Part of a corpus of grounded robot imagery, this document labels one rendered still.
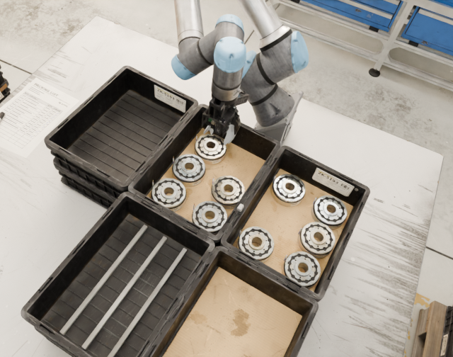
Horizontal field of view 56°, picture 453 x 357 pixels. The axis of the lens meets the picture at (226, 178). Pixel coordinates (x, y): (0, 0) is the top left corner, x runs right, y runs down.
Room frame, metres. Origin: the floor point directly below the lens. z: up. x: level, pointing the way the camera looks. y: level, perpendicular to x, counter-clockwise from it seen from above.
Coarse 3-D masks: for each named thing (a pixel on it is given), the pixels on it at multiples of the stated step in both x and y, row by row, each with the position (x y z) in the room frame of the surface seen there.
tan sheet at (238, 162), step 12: (192, 144) 0.85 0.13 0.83; (228, 144) 0.88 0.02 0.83; (228, 156) 0.84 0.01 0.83; (240, 156) 0.85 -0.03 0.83; (252, 156) 0.85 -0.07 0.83; (216, 168) 0.78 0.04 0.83; (228, 168) 0.79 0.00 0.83; (240, 168) 0.80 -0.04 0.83; (252, 168) 0.81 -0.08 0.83; (204, 180) 0.73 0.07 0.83; (240, 180) 0.75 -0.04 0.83; (252, 180) 0.76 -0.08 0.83; (192, 192) 0.67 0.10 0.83; (204, 192) 0.68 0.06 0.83; (228, 192) 0.70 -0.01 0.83; (192, 204) 0.63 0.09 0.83; (228, 216) 0.62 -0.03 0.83
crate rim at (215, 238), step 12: (180, 132) 0.82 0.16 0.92; (252, 132) 0.87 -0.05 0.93; (168, 144) 0.76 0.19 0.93; (276, 144) 0.84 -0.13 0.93; (156, 156) 0.71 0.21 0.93; (144, 168) 0.66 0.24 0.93; (264, 168) 0.74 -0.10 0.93; (132, 192) 0.58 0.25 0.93; (180, 216) 0.53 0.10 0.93; (216, 240) 0.48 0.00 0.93
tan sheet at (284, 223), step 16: (320, 192) 0.76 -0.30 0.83; (256, 208) 0.66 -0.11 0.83; (272, 208) 0.67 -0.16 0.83; (288, 208) 0.68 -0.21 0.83; (304, 208) 0.69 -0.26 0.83; (256, 224) 0.61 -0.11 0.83; (272, 224) 0.62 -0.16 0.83; (288, 224) 0.63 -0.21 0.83; (304, 224) 0.64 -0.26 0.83; (288, 240) 0.57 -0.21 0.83; (336, 240) 0.60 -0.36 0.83; (272, 256) 0.51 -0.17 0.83; (304, 272) 0.48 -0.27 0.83
